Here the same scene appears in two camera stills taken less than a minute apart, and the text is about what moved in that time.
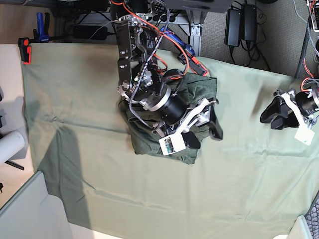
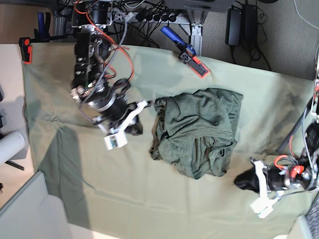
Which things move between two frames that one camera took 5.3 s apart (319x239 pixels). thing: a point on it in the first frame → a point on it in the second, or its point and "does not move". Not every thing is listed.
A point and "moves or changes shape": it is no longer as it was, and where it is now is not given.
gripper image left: [198, 115] → [114, 120]
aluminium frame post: [195, 38] does not move
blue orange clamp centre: [187, 56] does not move
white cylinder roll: [10, 145] does not move
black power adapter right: [249, 22] does not move
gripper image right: [283, 110] → [273, 178]
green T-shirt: [173, 124] moves or changes shape
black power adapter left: [233, 27] does not move
